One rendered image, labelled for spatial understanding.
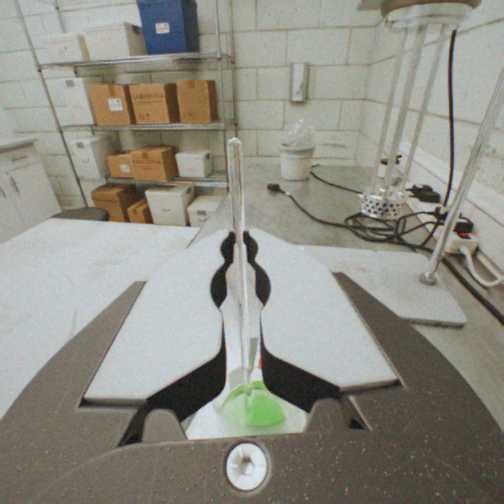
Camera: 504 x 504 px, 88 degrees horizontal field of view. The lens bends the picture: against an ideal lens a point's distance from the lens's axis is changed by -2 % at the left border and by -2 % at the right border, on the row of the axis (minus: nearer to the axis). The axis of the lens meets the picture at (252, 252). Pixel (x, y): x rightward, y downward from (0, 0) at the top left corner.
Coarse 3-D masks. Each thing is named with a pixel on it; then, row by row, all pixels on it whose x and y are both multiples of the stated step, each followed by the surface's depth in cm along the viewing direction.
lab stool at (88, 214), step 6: (72, 210) 150; (78, 210) 150; (84, 210) 150; (90, 210) 150; (96, 210) 149; (102, 210) 149; (54, 216) 144; (60, 216) 144; (66, 216) 144; (72, 216) 144; (78, 216) 143; (84, 216) 143; (90, 216) 143; (96, 216) 142
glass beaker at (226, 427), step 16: (256, 336) 19; (240, 352) 19; (256, 352) 20; (240, 368) 20; (256, 368) 21; (240, 384) 21; (224, 416) 14; (288, 416) 14; (224, 432) 16; (240, 432) 15; (256, 432) 14; (272, 432) 14; (288, 432) 15
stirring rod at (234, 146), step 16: (240, 144) 10; (240, 160) 10; (240, 176) 11; (240, 192) 11; (240, 208) 11; (240, 224) 12; (240, 240) 12; (240, 256) 13; (240, 272) 13; (240, 288) 14; (240, 304) 14; (240, 320) 15; (240, 336) 16
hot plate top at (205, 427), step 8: (208, 408) 22; (200, 416) 22; (208, 416) 22; (304, 416) 21; (200, 424) 21; (208, 424) 21; (304, 424) 21; (192, 432) 21; (200, 432) 21; (208, 432) 21; (216, 432) 21
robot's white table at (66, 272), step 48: (48, 240) 67; (96, 240) 66; (144, 240) 65; (192, 240) 65; (0, 288) 50; (48, 288) 50; (96, 288) 50; (0, 336) 40; (48, 336) 40; (0, 384) 33
